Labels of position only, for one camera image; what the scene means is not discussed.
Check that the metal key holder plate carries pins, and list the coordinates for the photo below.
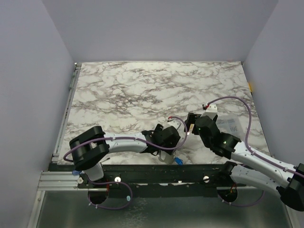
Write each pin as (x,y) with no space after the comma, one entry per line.
(166,158)

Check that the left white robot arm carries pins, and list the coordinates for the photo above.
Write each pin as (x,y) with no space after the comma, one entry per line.
(94,144)

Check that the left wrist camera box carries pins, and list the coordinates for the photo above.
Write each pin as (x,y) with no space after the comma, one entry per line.
(176,122)

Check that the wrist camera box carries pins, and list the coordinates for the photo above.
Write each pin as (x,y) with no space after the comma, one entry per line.
(210,110)
(176,122)

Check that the yellow key tag with key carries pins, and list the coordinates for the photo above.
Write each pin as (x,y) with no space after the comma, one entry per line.
(190,129)

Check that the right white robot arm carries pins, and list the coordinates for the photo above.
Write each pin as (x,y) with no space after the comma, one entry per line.
(263,171)

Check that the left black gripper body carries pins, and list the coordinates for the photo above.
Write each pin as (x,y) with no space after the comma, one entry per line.
(171,145)

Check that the left aluminium rail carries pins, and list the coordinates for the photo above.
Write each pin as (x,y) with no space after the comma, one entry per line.
(61,180)

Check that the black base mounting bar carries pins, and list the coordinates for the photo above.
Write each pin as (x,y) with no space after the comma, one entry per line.
(163,181)

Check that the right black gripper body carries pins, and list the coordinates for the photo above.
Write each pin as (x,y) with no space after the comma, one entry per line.
(190,120)

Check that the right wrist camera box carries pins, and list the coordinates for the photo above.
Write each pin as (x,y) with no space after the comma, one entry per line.
(210,110)

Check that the clear plastic bag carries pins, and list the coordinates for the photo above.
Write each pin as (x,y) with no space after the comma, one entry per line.
(229,125)

